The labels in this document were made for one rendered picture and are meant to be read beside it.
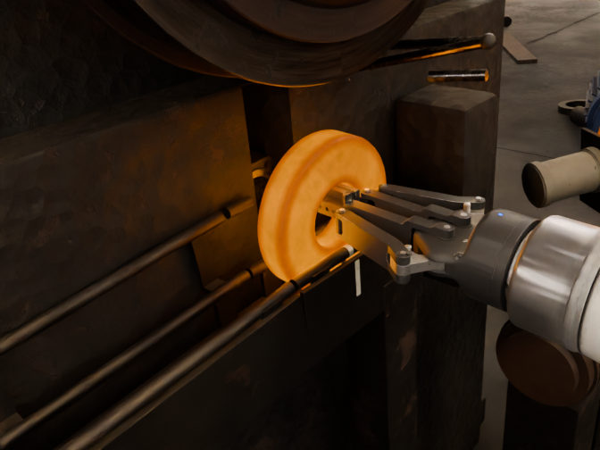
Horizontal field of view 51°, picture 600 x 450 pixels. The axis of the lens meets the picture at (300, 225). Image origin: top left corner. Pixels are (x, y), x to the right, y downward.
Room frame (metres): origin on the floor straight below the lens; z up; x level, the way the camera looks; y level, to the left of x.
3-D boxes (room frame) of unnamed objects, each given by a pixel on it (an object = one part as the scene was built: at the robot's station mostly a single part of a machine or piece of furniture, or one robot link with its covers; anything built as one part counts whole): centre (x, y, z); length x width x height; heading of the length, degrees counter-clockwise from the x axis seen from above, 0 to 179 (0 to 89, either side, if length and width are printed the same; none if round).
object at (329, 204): (0.52, -0.03, 0.76); 0.05 x 0.03 x 0.01; 44
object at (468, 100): (0.73, -0.18, 0.68); 0.11 x 0.08 x 0.24; 44
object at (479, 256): (0.44, -0.14, 0.76); 0.09 x 0.08 x 0.07; 44
